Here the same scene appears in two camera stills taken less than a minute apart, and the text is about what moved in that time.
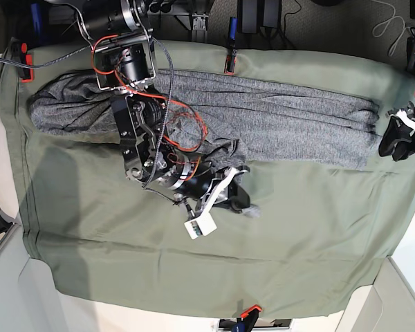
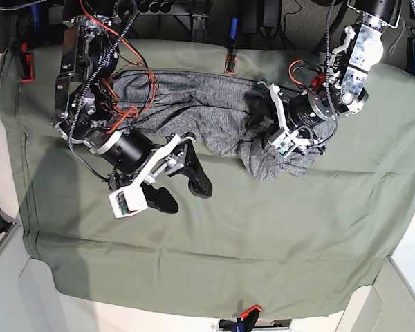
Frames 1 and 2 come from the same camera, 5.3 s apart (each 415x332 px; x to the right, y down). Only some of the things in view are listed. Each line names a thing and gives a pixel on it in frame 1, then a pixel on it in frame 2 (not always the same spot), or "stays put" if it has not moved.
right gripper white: [234, 191] to [180, 156]
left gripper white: [396, 131] to [263, 121]
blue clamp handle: [233, 28] stays put
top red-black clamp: [231, 61] stays put
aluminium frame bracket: [199, 21] stays put
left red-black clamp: [27, 74] stays put
